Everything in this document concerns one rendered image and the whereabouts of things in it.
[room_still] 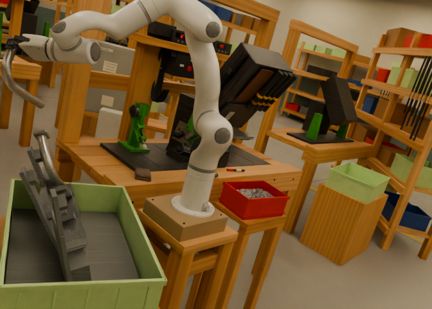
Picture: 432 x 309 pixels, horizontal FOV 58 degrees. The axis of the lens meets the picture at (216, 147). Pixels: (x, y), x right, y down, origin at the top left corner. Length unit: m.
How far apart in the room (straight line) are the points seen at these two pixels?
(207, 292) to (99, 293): 0.83
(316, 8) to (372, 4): 1.62
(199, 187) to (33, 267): 0.67
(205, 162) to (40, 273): 0.70
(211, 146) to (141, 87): 1.01
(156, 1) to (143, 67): 1.03
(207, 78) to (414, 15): 10.11
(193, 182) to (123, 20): 0.67
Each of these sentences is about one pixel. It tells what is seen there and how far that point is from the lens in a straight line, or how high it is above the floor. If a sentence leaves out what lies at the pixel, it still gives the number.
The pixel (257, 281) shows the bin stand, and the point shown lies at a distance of 2.41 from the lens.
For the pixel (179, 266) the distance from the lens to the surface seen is 1.60.
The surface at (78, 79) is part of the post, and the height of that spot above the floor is 1.24.
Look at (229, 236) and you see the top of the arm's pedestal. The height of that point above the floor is 0.85.
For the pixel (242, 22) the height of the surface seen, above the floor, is 2.09.
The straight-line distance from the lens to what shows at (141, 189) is 1.88.
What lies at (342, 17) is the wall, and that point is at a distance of 12.04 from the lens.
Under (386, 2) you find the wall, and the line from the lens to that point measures 11.70.
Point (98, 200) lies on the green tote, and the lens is 1.66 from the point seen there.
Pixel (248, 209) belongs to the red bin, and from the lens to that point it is 2.01.
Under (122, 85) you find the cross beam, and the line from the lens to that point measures 2.46.
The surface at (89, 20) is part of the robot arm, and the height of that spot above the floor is 1.57.
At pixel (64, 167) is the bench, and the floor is 0.73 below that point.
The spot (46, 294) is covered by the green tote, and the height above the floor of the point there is 0.93.
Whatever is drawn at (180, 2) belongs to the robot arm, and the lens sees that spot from 1.43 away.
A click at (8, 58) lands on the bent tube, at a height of 1.38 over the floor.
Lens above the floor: 1.62
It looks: 15 degrees down
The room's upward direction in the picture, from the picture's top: 15 degrees clockwise
